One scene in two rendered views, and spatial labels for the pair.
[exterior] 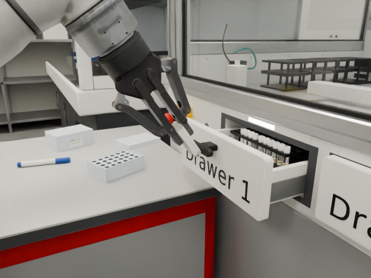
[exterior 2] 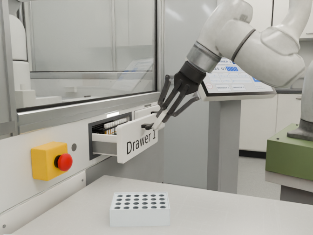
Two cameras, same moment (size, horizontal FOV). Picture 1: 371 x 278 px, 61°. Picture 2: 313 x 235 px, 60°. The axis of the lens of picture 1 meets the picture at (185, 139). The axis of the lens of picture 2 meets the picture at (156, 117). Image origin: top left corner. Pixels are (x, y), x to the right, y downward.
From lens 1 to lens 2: 1.29 m
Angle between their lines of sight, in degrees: 126
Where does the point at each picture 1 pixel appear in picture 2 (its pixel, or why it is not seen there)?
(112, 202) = (182, 190)
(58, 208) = (222, 201)
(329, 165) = (139, 113)
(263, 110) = (112, 106)
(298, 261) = (131, 169)
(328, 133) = (133, 103)
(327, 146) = (133, 109)
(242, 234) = not seen: hidden behind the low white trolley
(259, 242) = not seen: hidden behind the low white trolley
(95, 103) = not seen: outside the picture
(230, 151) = (148, 121)
